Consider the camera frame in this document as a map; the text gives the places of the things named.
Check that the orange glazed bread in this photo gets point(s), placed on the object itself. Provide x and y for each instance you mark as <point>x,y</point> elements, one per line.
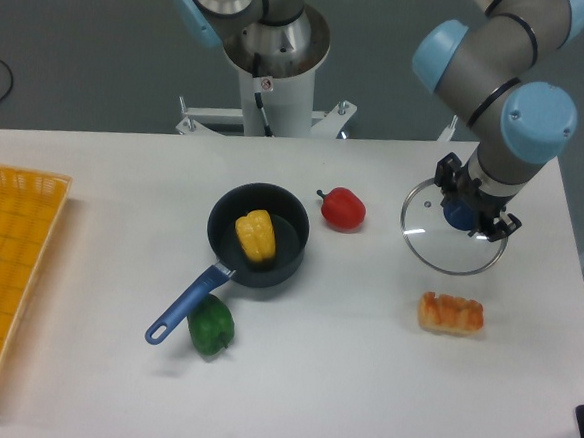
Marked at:
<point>449,314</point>

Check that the yellow bell pepper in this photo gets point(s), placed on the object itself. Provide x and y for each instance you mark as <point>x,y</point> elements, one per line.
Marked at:
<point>256,236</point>

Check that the glass pot lid blue knob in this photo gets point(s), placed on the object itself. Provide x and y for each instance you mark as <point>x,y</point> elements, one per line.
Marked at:
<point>440,245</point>

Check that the yellow woven basket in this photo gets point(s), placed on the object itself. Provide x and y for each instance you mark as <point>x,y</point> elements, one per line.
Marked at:
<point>31,203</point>

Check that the green bell pepper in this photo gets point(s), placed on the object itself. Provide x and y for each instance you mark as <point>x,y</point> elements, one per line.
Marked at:
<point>211,326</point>

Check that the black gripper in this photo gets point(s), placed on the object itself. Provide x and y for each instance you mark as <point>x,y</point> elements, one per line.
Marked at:
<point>467,207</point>

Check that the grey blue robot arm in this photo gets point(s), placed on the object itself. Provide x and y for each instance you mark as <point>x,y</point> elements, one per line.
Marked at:
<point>520,126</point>

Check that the red bell pepper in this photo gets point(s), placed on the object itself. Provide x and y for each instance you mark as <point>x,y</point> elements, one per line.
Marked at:
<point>342,209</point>

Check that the dark blue saucepan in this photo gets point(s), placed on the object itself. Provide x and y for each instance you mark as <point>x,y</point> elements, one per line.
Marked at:
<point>291,227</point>

